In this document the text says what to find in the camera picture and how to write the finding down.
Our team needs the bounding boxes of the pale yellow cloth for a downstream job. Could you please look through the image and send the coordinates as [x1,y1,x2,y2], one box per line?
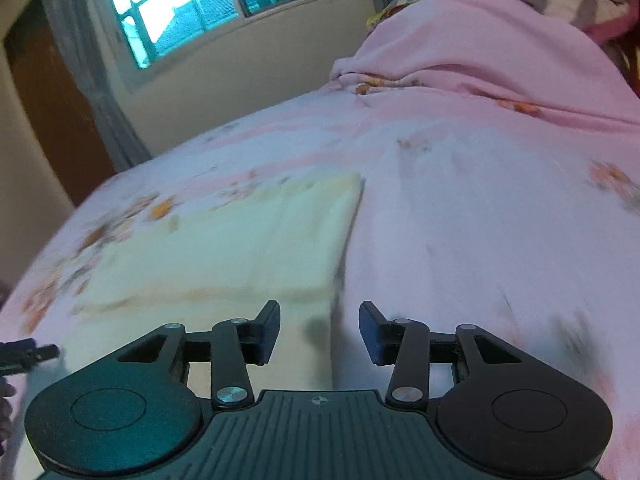
[64,172,364,392]

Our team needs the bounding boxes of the brown wooden door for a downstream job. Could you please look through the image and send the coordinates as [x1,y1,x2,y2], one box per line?
[4,0,117,207]

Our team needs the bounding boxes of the barred window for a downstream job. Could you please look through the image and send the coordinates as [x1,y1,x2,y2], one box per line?
[92,0,372,70]

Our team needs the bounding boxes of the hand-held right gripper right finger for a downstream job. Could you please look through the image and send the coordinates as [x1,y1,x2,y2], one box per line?
[359,301,525,408]

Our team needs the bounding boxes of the dark red cloth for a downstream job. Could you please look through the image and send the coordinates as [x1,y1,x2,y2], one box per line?
[600,35,640,98]

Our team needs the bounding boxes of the person's left hand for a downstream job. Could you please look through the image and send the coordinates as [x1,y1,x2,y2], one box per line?
[0,376,17,456]

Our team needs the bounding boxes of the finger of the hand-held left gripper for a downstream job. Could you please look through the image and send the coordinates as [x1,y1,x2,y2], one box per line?
[0,338,61,375]

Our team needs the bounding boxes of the pink blanket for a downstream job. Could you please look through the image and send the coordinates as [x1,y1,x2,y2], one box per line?
[329,0,640,128]

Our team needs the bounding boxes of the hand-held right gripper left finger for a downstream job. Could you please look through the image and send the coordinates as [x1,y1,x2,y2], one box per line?
[116,301,281,411]

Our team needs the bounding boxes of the pink floral bedsheet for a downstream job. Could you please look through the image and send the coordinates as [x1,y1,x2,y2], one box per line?
[0,67,640,480]

